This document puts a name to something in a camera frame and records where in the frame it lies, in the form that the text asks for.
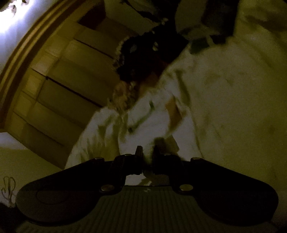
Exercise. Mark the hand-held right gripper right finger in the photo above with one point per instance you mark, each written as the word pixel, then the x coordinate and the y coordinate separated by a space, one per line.
pixel 157 158

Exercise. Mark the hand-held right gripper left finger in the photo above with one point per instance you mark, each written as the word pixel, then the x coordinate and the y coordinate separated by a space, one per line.
pixel 138 156

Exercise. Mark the small white cloth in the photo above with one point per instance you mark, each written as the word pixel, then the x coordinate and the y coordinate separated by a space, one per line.
pixel 145 116

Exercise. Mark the dark patterned clothes pile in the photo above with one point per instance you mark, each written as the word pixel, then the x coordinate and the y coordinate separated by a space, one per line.
pixel 139 58

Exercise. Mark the stack of folded clothes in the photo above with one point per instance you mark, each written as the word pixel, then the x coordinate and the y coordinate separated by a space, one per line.
pixel 215 20

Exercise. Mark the yellow patterned cloth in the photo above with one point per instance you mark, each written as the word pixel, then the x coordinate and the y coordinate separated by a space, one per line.
pixel 122 95

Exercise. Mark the pale printed bed blanket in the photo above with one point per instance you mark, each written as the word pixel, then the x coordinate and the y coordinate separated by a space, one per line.
pixel 235 94

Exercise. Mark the wooden panelled wardrobe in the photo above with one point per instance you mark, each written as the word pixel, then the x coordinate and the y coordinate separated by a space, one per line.
pixel 67 67

